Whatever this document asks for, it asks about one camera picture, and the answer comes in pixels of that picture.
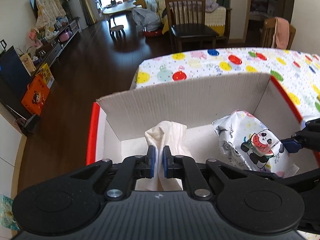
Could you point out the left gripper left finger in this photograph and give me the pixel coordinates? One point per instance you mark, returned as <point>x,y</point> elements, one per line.
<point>128,172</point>

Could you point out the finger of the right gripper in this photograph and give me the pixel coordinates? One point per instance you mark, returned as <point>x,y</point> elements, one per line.
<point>307,138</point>

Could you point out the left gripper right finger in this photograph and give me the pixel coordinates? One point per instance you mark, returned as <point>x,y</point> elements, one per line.
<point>191,174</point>

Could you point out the panda print tissue pack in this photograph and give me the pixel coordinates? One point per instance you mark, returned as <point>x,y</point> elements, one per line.
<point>249,145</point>

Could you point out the red white cardboard box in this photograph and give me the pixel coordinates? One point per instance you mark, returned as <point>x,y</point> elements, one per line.
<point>119,121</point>

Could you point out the balloon print tablecloth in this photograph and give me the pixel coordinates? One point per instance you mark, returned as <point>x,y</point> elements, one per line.
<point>297,72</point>

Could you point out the pink towel on chair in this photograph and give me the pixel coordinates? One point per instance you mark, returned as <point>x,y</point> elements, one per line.
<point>281,34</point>

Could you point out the wooden chair with towel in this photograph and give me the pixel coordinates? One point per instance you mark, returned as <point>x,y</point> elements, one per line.
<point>268,32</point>

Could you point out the orange gift bag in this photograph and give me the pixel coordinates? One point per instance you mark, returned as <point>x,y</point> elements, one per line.
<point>35,96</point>

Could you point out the long low tv cabinet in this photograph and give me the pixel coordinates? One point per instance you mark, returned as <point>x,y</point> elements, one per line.
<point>50,52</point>

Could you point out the grey bag on floor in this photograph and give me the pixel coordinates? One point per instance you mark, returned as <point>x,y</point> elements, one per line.
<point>146,19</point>

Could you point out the small wooden stool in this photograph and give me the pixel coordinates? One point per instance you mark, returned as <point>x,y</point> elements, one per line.
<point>117,31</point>

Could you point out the dark wooden dining chair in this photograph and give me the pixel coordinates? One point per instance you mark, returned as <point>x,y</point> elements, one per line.
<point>186,20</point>

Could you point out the sofa with cream cover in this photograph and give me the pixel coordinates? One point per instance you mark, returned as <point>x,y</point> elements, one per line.
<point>217,15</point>

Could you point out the light wooden coffee table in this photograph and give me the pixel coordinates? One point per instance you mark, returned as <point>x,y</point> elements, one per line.
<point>116,10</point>

